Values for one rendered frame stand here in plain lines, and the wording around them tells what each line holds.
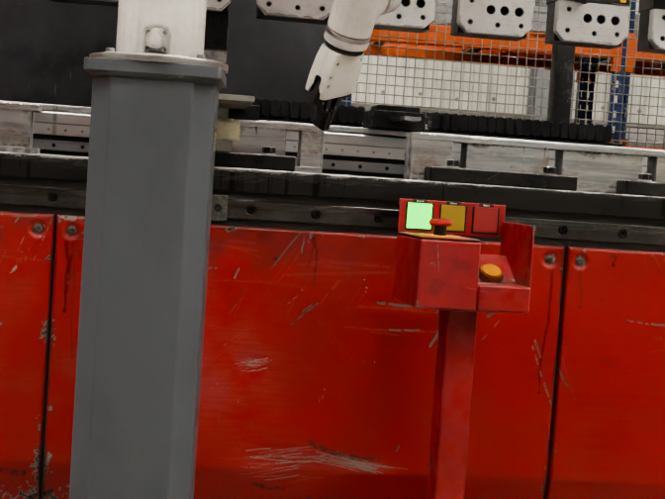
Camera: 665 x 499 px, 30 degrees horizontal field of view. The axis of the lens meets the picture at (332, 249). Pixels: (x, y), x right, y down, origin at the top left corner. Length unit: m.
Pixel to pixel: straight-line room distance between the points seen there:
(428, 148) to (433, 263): 0.47
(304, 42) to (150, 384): 1.48
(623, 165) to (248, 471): 0.98
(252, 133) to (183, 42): 0.76
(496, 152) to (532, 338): 0.38
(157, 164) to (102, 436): 0.37
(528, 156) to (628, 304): 0.36
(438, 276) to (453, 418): 0.26
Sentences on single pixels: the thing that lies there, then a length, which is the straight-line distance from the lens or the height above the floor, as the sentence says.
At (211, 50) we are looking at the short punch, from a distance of 2.47.
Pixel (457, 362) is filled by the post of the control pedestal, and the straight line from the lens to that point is 2.16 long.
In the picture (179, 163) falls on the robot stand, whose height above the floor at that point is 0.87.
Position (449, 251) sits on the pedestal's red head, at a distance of 2.08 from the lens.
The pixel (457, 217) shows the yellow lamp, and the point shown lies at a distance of 2.24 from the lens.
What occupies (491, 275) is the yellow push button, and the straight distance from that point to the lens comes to 2.16.
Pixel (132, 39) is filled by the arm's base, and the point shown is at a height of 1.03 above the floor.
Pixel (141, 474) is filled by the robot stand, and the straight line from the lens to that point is 1.71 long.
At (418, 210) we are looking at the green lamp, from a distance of 2.22.
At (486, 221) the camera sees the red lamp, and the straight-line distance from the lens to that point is 2.26.
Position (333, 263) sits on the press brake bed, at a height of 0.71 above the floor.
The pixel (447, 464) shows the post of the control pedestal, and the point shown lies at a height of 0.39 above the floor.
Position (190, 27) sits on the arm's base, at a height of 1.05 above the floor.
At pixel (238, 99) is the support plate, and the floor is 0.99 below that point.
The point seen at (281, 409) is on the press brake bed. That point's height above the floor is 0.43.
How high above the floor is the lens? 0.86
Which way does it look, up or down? 3 degrees down
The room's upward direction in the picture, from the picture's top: 4 degrees clockwise
